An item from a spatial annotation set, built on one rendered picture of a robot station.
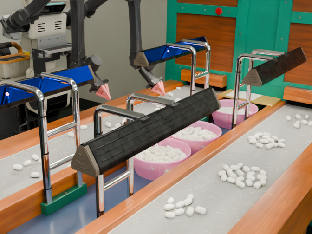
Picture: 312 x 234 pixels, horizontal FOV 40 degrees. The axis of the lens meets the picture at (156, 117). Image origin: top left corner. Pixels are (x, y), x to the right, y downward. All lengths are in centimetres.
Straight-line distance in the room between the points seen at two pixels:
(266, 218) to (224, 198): 20
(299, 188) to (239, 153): 38
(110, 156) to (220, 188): 66
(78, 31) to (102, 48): 224
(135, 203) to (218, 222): 27
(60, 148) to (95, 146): 91
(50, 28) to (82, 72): 88
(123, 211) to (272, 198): 50
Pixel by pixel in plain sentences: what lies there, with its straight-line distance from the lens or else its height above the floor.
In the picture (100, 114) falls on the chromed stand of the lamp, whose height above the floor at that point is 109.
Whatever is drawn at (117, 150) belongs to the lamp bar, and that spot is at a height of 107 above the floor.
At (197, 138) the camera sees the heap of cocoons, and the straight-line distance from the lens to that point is 203.
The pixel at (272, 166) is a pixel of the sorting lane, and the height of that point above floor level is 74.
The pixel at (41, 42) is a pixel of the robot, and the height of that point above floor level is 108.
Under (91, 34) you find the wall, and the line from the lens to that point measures 445.
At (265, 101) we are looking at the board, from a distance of 251.
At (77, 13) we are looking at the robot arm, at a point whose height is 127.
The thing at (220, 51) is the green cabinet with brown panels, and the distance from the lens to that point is 272.
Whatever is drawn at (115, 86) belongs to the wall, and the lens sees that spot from 434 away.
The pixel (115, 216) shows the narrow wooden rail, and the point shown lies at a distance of 136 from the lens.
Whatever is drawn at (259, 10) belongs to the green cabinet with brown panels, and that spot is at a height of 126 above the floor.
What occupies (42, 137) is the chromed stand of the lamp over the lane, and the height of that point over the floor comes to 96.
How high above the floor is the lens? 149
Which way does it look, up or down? 20 degrees down
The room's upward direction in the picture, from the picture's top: 1 degrees clockwise
